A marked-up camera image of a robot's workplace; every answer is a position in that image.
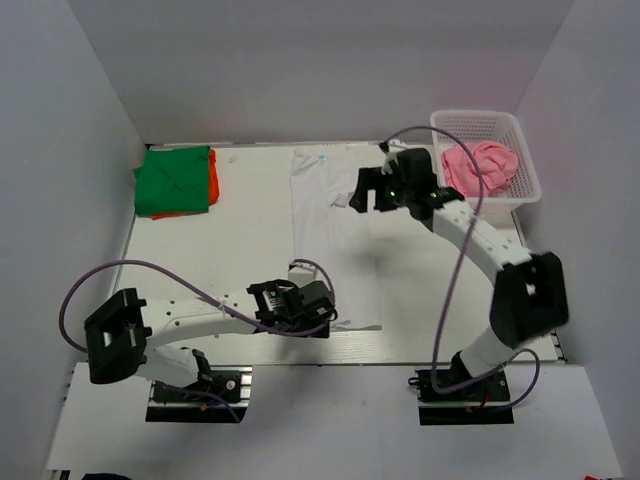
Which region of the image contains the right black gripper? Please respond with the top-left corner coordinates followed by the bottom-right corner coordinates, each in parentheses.
top-left (350, 167), bottom-right (414, 214)

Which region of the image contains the white t shirt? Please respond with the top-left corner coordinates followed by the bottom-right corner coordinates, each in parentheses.
top-left (290, 148), bottom-right (383, 330)

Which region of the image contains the pink t shirt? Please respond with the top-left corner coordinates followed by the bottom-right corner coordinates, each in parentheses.
top-left (441, 141), bottom-right (519, 197)

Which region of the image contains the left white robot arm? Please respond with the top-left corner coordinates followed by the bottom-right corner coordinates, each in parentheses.
top-left (84, 268), bottom-right (338, 399)

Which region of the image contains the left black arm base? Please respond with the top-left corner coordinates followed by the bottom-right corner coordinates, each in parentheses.
top-left (145, 367), bottom-right (253, 425)

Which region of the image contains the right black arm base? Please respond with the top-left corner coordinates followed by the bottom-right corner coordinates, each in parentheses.
top-left (407, 370), bottom-right (514, 426)

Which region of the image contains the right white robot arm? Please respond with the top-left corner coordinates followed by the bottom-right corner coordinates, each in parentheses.
top-left (349, 148), bottom-right (569, 399)

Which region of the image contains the orange folded t shirt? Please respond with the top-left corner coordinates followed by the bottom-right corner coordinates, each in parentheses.
top-left (151, 149), bottom-right (220, 221)

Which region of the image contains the white plastic basket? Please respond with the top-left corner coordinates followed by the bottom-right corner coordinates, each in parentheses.
top-left (430, 109), bottom-right (542, 216)

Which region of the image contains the green folded t shirt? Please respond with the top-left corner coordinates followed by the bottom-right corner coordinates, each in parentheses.
top-left (133, 146), bottom-right (210, 217)

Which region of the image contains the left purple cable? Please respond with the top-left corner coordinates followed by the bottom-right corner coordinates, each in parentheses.
top-left (58, 257), bottom-right (337, 421)

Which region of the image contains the purple cable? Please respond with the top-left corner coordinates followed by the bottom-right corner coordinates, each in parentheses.
top-left (58, 257), bottom-right (337, 421)
top-left (379, 124), bottom-right (542, 412)

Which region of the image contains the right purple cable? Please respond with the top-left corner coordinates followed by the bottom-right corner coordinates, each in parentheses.
top-left (379, 124), bottom-right (542, 412)

